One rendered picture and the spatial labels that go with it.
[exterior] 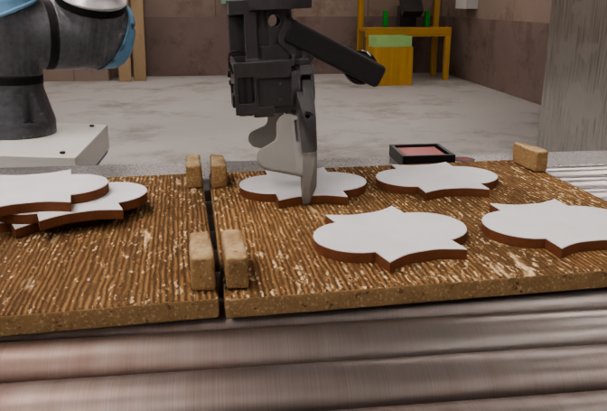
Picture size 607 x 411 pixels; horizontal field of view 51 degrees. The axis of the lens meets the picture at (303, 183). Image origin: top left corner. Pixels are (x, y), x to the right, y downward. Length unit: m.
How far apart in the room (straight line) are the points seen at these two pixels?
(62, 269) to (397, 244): 0.27
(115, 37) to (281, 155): 0.59
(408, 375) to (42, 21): 0.89
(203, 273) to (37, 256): 0.16
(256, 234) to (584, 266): 0.28
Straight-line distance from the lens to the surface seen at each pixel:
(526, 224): 0.61
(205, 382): 0.40
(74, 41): 1.15
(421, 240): 0.54
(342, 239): 0.54
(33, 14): 1.14
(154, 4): 10.36
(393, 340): 0.45
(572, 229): 0.61
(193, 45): 10.32
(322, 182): 0.70
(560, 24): 4.66
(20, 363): 0.46
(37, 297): 0.50
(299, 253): 0.54
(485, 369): 0.43
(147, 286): 0.49
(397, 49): 9.06
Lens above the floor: 1.14
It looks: 16 degrees down
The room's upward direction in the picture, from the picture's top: straight up
